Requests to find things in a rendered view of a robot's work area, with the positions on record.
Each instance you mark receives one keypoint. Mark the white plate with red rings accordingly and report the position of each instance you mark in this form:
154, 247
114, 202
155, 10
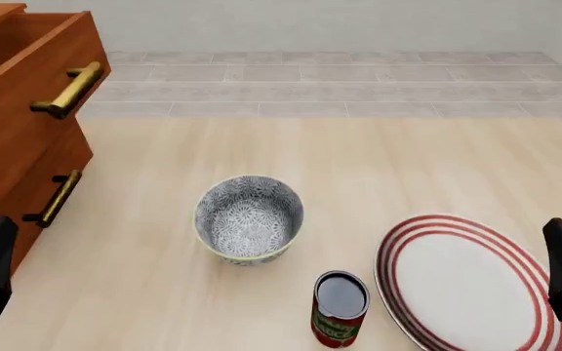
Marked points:
466, 285

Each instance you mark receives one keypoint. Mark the closed wooden drawer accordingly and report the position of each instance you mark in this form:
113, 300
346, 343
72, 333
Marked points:
34, 192

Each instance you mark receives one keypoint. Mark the open wooden drawer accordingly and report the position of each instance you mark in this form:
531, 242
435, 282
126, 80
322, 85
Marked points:
15, 120

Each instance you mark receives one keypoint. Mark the grey patterned bowl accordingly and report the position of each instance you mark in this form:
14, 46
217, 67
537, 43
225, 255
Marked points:
247, 223

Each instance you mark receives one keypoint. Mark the red tomato sauce tin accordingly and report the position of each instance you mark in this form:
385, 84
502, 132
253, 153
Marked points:
340, 318

